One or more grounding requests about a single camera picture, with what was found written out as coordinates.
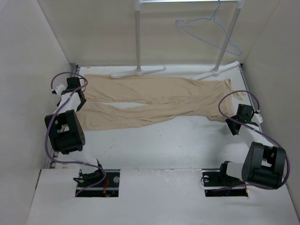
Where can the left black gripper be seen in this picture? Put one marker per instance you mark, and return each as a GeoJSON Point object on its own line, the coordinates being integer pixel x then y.
{"type": "Point", "coordinates": [81, 105]}

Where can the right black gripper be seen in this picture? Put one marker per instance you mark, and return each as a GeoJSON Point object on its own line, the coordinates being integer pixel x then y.
{"type": "Point", "coordinates": [230, 124]}

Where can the beige trousers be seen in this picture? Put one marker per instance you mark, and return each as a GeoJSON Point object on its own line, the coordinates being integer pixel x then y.
{"type": "Point", "coordinates": [134, 102]}

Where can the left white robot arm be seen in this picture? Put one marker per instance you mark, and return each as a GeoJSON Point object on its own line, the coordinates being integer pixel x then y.
{"type": "Point", "coordinates": [65, 132]}

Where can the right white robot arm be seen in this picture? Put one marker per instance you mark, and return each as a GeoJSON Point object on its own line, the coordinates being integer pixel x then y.
{"type": "Point", "coordinates": [264, 164]}

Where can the white clothes rack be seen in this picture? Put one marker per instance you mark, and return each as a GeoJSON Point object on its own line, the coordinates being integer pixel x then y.
{"type": "Point", "coordinates": [215, 71]}

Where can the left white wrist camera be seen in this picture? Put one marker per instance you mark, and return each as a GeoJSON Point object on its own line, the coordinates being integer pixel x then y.
{"type": "Point", "coordinates": [58, 89]}

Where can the blue wire hanger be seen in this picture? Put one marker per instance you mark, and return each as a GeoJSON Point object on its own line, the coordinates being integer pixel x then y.
{"type": "Point", "coordinates": [209, 30]}

